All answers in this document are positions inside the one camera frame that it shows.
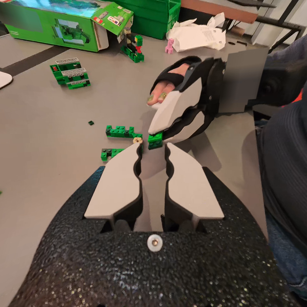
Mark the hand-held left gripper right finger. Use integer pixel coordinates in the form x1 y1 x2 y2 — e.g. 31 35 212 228
164 142 225 232

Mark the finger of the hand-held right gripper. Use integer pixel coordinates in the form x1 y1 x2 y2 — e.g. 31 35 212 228
148 77 203 135
164 108 207 144

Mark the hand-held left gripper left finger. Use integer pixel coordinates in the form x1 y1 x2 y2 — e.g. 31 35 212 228
84 143 144 231

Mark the two-tone green brick piece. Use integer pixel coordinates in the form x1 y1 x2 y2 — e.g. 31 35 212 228
101 148 126 162

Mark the bright green brick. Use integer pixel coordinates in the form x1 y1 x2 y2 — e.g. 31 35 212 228
147 131 164 150

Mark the green angled brick assembly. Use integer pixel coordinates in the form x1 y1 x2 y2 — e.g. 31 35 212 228
106 125 143 138

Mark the person's right forearm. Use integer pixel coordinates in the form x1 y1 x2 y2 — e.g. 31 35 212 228
266 34 307 70

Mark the grey desk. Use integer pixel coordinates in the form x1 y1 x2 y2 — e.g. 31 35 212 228
0 23 270 307

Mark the person's right hand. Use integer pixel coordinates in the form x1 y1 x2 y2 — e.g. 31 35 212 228
146 63 191 106

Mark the white paper bag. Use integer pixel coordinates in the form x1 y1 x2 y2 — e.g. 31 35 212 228
166 12 227 52

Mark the small brick figure scene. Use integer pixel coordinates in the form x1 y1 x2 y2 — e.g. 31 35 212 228
118 29 145 63

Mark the brown wooden table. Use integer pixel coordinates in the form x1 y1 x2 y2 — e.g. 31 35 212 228
180 0 258 24

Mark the green plastic bin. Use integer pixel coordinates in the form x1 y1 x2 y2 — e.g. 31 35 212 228
115 0 181 40

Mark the person's torso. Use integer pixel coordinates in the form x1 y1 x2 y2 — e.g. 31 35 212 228
254 103 307 243

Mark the green grey brick build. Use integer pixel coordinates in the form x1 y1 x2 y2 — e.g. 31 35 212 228
50 58 91 90

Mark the person's leg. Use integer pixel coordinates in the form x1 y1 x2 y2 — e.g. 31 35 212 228
265 211 307 293

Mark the green toy box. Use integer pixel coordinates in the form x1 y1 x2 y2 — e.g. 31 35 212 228
0 0 134 52

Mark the black tape strip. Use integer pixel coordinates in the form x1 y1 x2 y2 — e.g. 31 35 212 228
0 44 71 77

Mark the white book stand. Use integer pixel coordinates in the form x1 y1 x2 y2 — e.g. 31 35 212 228
0 71 13 90

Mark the black metal table frame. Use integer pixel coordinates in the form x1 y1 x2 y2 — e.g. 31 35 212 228
230 0 307 52

